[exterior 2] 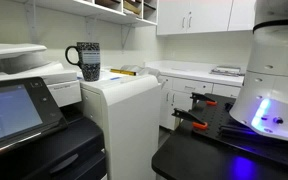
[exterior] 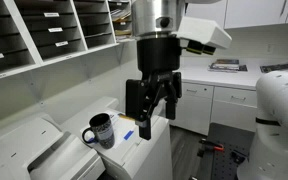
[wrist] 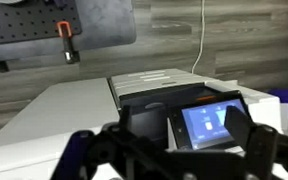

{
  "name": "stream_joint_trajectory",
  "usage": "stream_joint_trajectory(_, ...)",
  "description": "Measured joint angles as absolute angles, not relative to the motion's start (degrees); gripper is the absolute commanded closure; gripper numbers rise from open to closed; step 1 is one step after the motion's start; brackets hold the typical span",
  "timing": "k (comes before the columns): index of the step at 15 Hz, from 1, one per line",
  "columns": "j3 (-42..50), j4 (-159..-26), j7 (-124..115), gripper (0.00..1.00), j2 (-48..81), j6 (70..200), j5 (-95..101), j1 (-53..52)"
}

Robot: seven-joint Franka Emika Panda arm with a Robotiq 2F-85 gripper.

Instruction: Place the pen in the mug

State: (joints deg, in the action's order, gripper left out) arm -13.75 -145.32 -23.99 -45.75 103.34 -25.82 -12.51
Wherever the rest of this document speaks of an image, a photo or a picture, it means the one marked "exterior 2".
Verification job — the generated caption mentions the black speckled notebook-print mug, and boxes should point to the black speckled notebook-print mug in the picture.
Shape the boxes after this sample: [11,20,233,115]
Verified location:
[64,41,102,82]

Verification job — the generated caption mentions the white base cabinet with drawers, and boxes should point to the white base cabinet with drawers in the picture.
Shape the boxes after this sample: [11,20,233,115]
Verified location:
[157,75,243,132]

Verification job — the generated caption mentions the white copier finisher unit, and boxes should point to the white copier finisher unit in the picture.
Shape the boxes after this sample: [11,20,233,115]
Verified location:
[78,68,162,180]

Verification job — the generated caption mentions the white paper sheet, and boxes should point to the white paper sheet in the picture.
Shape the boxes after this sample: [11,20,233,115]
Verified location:
[76,68,129,82]

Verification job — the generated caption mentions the white countertop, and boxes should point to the white countertop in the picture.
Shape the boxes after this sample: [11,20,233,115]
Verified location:
[144,59,246,88]

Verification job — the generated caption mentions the black clamp with orange tip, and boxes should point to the black clamp with orange tip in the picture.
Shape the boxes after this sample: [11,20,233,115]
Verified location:
[171,107,209,131]
[189,92,218,107]

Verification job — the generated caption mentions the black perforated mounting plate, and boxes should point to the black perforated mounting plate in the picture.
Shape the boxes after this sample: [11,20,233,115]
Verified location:
[180,93,288,168]

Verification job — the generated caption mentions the black robot table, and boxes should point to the black robot table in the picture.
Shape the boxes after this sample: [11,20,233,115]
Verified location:
[151,119,288,180]

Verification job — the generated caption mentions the white and black office copier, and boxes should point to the white and black office copier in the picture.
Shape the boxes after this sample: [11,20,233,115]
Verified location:
[0,42,107,180]

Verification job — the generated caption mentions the copier touchscreen control panel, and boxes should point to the copier touchscreen control panel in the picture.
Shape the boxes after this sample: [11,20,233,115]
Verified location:
[0,76,69,158]

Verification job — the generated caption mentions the white wall shelf with cubbies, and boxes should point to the white wall shelf with cubbies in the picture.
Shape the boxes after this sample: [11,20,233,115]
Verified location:
[13,0,158,28]

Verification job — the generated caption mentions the white wall cabinet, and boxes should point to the white wall cabinet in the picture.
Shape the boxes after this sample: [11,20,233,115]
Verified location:
[156,0,257,36]

